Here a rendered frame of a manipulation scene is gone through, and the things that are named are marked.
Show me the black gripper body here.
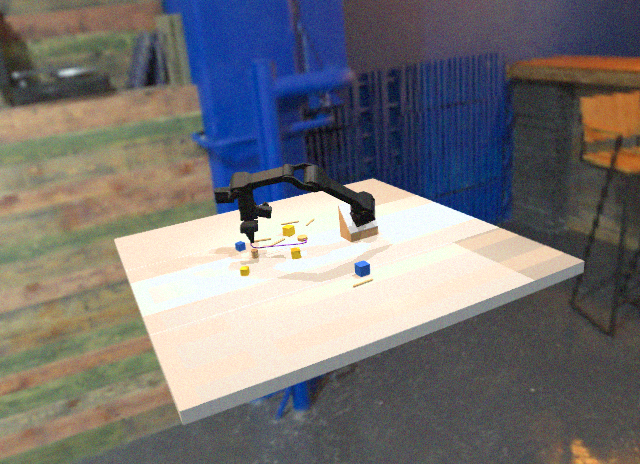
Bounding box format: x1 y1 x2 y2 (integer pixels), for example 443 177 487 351
238 201 258 234

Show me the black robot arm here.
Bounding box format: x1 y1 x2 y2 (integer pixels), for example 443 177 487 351
213 162 376 227

